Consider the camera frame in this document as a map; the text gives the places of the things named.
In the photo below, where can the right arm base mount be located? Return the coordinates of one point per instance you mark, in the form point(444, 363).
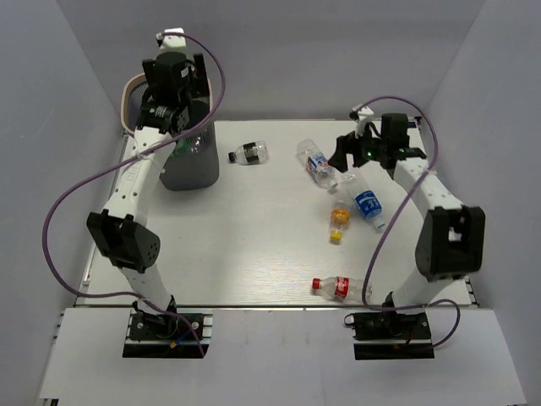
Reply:
point(390, 336)

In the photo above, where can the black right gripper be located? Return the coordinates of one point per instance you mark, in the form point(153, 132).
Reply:
point(347, 145)

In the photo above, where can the green plastic bottle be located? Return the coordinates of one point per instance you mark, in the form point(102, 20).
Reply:
point(187, 147)

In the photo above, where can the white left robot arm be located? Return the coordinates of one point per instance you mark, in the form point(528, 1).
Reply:
point(119, 229)

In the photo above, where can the grey mesh waste bin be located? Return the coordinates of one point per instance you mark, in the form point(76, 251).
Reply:
point(194, 162)

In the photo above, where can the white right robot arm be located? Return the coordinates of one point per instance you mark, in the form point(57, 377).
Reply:
point(451, 241)

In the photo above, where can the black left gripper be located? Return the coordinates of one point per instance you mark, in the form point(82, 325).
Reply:
point(199, 85)

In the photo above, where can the blue label clear bottle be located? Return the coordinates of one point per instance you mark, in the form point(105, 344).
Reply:
point(364, 200)

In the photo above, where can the red label cola bottle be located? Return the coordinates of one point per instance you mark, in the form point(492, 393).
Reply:
point(340, 288)

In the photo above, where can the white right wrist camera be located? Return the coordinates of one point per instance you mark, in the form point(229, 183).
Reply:
point(361, 115)

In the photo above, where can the white front board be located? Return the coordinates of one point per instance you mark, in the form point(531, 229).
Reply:
point(266, 357)

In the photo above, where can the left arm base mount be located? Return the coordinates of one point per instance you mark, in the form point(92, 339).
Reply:
point(159, 336)

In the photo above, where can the black label clear bottle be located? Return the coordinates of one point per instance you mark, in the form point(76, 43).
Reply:
point(251, 153)

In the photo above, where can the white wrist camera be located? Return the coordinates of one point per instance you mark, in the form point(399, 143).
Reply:
point(171, 40)
point(361, 115)

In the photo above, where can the yellow label clear bottle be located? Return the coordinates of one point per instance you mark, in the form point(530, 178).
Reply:
point(339, 219)

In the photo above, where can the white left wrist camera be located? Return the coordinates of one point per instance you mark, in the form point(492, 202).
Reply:
point(171, 40)

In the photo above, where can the white cap clear bottle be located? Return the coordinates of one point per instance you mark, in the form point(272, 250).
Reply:
point(316, 164)

